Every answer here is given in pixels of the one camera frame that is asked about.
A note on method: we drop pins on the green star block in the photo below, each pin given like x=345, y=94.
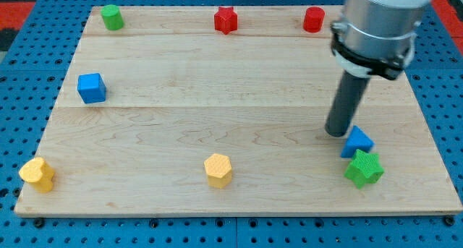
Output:
x=364, y=168

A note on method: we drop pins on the yellow heart block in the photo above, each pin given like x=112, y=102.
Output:
x=38, y=174

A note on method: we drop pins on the green cylinder block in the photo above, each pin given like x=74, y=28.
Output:
x=112, y=17

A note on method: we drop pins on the yellow hexagon block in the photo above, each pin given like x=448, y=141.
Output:
x=218, y=169

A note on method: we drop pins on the wooden board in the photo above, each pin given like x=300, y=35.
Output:
x=178, y=91

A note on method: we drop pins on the red star block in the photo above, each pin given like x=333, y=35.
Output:
x=226, y=20

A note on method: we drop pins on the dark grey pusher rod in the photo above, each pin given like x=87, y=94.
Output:
x=348, y=96

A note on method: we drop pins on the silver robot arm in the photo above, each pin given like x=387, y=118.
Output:
x=377, y=37

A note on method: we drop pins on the blue triangle block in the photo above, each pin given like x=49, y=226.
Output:
x=357, y=140

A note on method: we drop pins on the red cylinder block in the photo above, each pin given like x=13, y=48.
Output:
x=313, y=20

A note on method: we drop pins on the blue cube block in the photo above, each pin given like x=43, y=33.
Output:
x=91, y=88

